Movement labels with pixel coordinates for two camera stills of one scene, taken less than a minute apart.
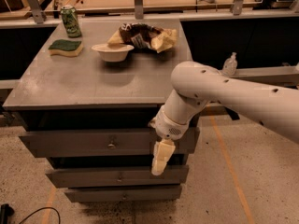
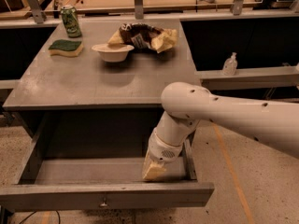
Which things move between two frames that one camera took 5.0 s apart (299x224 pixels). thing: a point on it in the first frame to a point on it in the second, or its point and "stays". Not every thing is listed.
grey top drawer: x=102 y=142 to x=85 y=183
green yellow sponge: x=63 y=47 stays
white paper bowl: x=113 y=51 stays
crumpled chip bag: x=144 y=36 stays
